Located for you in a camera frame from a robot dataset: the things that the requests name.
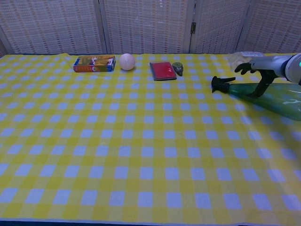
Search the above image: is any clear bag of snacks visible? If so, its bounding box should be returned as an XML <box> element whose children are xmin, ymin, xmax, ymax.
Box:
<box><xmin>228</xmin><ymin>51</ymin><xmax>265</xmax><ymax>69</ymax></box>

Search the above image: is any yellow checkered tablecloth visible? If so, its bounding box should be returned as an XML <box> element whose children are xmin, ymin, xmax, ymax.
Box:
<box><xmin>0</xmin><ymin>53</ymin><xmax>301</xmax><ymax>224</ymax></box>

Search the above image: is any small green round gadget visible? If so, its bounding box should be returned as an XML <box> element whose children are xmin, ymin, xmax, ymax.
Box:
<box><xmin>172</xmin><ymin>62</ymin><xmax>184</xmax><ymax>77</ymax></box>

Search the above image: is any woven folding screen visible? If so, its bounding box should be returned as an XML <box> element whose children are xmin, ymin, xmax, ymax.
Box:
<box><xmin>0</xmin><ymin>0</ymin><xmax>301</xmax><ymax>55</ymax></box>

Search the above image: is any pale pink ball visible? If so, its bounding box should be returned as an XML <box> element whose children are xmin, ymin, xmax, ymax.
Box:
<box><xmin>119</xmin><ymin>53</ymin><xmax>136</xmax><ymax>71</ymax></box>

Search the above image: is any red stamp pad case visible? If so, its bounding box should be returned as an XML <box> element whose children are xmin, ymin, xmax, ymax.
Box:
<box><xmin>149</xmin><ymin>61</ymin><xmax>177</xmax><ymax>82</ymax></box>

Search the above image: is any colourful printed carton box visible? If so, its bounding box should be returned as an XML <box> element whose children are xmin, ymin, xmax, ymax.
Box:
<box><xmin>72</xmin><ymin>55</ymin><xmax>116</xmax><ymax>73</ymax></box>

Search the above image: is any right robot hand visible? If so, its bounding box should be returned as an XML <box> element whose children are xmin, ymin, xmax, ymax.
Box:
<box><xmin>234</xmin><ymin>55</ymin><xmax>292</xmax><ymax>98</ymax></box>

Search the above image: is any green spray bottle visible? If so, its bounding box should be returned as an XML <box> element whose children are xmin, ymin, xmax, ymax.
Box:
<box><xmin>211</xmin><ymin>76</ymin><xmax>301</xmax><ymax>122</ymax></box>

